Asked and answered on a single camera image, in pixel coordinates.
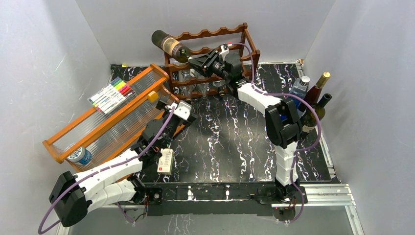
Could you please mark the green bottle with white label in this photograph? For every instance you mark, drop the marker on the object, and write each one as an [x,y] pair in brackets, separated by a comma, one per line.
[308,120]

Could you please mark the blue white tape roll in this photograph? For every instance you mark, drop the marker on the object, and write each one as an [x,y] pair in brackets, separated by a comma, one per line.
[81,156]

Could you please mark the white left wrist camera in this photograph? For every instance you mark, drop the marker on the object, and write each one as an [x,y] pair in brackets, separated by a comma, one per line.
[183,110]

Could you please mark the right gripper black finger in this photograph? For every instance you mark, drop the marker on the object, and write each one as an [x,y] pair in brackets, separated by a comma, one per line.
[204,61]
[202,73]

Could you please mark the dark red gold-capped bottle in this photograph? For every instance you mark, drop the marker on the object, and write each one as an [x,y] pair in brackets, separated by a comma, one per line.
[314,93]

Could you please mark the colour marker pen pack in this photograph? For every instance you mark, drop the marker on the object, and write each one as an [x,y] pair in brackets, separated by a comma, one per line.
[110,97]

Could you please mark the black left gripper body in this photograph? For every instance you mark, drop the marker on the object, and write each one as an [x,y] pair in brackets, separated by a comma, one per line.
[172,124]

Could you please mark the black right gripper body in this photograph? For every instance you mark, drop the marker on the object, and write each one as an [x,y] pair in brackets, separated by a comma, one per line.
[215,66]

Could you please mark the orange wooden tiered shelf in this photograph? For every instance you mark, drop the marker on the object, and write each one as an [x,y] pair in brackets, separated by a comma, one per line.
[106,136]

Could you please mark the white box with red label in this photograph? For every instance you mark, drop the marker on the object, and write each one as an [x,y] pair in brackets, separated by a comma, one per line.
[165,162]

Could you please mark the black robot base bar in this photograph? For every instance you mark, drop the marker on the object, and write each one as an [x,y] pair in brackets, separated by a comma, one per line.
[260,198]

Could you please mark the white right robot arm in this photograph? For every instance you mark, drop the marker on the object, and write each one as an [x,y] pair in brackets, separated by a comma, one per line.
[281,118]

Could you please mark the clear bottle with gold cap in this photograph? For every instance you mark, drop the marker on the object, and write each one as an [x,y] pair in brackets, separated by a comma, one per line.
[187,90]

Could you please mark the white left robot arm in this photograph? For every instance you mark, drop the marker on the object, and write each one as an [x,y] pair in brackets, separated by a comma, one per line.
[76,195]

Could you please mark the green bottle with tan label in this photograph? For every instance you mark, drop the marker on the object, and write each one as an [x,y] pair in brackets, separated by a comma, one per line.
[170,45]

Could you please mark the brown wooden wine rack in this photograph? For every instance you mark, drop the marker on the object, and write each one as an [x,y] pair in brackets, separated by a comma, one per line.
[228,62]

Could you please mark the clear bottle without cap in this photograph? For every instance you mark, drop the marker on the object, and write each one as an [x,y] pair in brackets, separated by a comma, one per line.
[203,86]

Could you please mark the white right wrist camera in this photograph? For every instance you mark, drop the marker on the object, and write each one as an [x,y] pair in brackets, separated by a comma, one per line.
[225,49]

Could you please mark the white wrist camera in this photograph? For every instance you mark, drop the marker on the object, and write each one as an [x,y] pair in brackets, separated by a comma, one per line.
[225,49]
[183,110]

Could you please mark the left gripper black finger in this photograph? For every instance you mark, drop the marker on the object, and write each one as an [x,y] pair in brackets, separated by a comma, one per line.
[163,106]
[190,120]

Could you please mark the blue square bottle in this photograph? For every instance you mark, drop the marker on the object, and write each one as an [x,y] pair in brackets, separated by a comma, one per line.
[300,87]

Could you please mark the yellow block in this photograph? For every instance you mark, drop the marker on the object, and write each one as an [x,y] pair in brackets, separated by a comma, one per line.
[152,96]

